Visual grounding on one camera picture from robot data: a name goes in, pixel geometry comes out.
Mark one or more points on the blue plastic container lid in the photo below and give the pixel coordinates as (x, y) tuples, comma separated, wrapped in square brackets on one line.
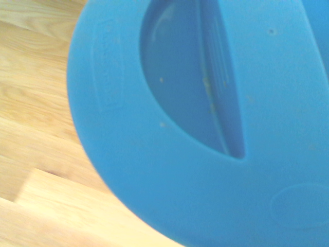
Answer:
[(192, 128)]

